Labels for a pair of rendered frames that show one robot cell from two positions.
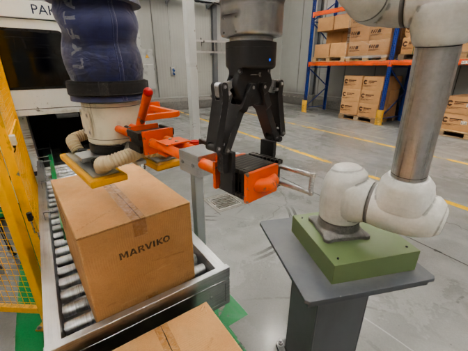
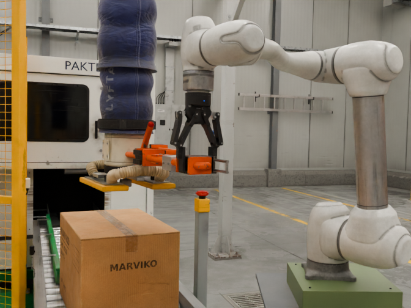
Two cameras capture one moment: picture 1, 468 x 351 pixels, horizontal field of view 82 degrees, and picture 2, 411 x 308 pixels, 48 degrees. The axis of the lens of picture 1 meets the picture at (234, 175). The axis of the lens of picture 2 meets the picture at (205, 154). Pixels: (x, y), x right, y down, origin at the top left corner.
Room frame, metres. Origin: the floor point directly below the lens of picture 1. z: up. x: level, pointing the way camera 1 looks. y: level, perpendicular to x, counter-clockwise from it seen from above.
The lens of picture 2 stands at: (-0.84, -0.36, 1.36)
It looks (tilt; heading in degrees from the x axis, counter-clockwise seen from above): 3 degrees down; 14
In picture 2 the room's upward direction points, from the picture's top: 1 degrees clockwise
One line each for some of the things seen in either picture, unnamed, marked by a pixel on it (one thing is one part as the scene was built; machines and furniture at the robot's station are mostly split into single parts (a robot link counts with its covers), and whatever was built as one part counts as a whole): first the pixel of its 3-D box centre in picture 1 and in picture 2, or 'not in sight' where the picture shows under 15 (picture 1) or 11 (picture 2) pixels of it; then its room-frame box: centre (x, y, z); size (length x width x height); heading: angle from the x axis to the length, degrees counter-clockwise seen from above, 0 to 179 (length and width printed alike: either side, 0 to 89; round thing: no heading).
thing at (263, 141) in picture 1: (267, 159); (211, 158); (0.47, -0.06, 1.28); 0.03 x 0.01 x 0.07; 42
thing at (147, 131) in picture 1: (151, 138); (149, 156); (0.69, 0.21, 1.27); 0.10 x 0.08 x 0.06; 133
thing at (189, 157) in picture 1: (200, 159); (175, 162); (0.53, 0.07, 1.26); 0.07 x 0.07 x 0.04; 43
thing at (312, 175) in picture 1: (245, 161); (201, 162); (0.51, -0.02, 1.27); 0.31 x 0.03 x 0.05; 47
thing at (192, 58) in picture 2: not in sight; (201, 44); (0.43, -0.03, 1.61); 0.13 x 0.11 x 0.16; 49
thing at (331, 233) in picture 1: (336, 219); (326, 264); (0.96, -0.42, 0.86); 0.22 x 0.18 x 0.06; 7
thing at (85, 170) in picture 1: (89, 161); (102, 179); (0.81, 0.45, 1.16); 0.34 x 0.10 x 0.05; 43
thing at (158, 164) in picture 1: (146, 149); (147, 178); (0.94, 0.31, 1.16); 0.34 x 0.10 x 0.05; 43
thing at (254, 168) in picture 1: (244, 175); (193, 164); (0.43, -0.02, 1.27); 0.08 x 0.07 x 0.05; 43
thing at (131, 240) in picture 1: (121, 230); (114, 264); (1.06, 0.51, 0.75); 0.60 x 0.40 x 0.40; 39
